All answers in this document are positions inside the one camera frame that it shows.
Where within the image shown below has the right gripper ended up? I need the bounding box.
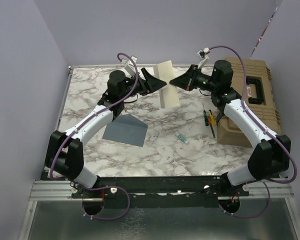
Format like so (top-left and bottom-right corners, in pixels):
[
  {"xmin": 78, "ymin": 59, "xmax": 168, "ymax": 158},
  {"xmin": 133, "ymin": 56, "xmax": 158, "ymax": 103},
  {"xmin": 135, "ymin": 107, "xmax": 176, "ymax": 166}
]
[{"xmin": 169, "ymin": 64, "xmax": 218, "ymax": 93}]

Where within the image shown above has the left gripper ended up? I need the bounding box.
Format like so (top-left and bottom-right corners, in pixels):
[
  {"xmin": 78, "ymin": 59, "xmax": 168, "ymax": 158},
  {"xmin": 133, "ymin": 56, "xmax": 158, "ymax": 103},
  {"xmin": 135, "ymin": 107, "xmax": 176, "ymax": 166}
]
[{"xmin": 119, "ymin": 67, "xmax": 166, "ymax": 101}]

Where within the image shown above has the tan letter paper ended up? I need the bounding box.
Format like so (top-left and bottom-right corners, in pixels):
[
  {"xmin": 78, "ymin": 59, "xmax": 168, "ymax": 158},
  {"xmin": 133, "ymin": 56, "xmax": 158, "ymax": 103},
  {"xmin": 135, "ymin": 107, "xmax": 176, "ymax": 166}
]
[{"xmin": 153, "ymin": 60, "xmax": 180, "ymax": 109}]

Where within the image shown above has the grey-blue envelope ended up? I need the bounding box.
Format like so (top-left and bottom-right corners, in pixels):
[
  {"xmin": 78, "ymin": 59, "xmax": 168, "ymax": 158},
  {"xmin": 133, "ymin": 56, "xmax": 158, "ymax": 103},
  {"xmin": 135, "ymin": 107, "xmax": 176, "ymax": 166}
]
[{"xmin": 102, "ymin": 114, "xmax": 148, "ymax": 147}]

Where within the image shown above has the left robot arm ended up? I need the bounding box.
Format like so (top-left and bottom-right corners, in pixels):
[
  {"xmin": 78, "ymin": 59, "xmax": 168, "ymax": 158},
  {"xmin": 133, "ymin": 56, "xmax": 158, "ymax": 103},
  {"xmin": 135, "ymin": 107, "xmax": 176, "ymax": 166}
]
[{"xmin": 44, "ymin": 68, "xmax": 167, "ymax": 198}]

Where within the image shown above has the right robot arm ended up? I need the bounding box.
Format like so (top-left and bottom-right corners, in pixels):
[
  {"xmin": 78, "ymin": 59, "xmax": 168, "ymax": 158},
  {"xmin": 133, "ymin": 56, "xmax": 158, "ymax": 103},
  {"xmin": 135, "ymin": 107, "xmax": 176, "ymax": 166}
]
[{"xmin": 169, "ymin": 60, "xmax": 291, "ymax": 196}]

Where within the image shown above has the green white glue stick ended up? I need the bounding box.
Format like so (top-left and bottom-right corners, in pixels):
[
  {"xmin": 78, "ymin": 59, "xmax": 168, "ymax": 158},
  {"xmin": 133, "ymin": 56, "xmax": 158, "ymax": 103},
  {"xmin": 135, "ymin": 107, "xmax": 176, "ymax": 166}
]
[{"xmin": 175, "ymin": 132, "xmax": 189, "ymax": 144}]

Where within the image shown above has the tan plastic tool case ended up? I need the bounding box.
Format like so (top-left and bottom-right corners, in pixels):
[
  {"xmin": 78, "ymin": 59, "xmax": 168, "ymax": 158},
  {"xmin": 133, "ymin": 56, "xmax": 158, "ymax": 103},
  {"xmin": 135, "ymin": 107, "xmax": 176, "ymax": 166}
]
[{"xmin": 217, "ymin": 59, "xmax": 282, "ymax": 148}]

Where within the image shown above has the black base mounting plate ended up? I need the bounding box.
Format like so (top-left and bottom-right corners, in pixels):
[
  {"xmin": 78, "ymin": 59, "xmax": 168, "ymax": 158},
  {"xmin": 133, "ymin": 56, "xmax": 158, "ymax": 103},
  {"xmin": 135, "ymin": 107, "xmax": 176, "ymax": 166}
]
[{"xmin": 41, "ymin": 174, "xmax": 288, "ymax": 210}]

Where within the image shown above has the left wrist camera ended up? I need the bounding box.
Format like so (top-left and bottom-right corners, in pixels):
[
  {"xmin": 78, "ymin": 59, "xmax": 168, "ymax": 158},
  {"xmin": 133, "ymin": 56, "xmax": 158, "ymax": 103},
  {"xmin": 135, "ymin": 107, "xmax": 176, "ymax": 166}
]
[{"xmin": 121, "ymin": 59, "xmax": 136, "ymax": 77}]

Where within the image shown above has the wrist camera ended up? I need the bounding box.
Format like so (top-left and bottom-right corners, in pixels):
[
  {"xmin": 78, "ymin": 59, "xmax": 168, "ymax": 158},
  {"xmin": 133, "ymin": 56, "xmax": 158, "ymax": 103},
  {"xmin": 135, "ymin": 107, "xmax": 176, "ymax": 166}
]
[
  {"xmin": 121, "ymin": 59, "xmax": 136, "ymax": 77},
  {"xmin": 196, "ymin": 47, "xmax": 210, "ymax": 69}
]

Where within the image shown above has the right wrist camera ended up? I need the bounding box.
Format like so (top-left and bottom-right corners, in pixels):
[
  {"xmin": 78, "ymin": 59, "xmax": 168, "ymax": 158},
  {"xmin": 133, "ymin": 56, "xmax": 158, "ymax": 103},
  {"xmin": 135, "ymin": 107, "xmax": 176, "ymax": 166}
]
[{"xmin": 196, "ymin": 47, "xmax": 210, "ymax": 69}]

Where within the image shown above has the green handled screwdriver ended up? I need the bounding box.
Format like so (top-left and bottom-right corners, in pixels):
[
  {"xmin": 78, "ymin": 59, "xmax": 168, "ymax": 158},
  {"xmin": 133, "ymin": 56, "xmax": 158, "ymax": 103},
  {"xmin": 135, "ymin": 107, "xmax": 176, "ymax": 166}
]
[{"xmin": 202, "ymin": 104, "xmax": 210, "ymax": 127}]

